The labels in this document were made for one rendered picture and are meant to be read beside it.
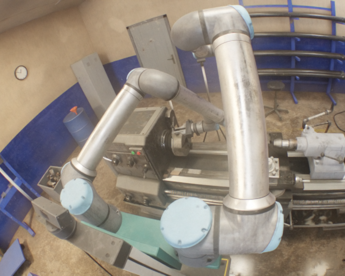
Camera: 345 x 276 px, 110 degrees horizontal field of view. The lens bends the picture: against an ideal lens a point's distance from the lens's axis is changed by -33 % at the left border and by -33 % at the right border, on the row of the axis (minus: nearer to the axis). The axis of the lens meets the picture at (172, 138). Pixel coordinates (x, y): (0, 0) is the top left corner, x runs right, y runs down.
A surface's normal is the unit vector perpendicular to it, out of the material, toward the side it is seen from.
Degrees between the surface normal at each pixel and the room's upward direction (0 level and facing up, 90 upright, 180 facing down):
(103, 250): 0
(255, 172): 50
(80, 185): 5
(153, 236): 0
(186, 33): 91
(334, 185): 36
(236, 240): 44
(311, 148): 86
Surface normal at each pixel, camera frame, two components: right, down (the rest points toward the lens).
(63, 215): 0.92, -0.01
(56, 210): -0.10, -0.97
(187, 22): -0.66, 0.12
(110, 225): 0.68, -0.11
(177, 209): -0.35, -0.74
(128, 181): -0.40, -0.28
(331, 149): -0.36, 0.55
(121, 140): -0.42, -0.06
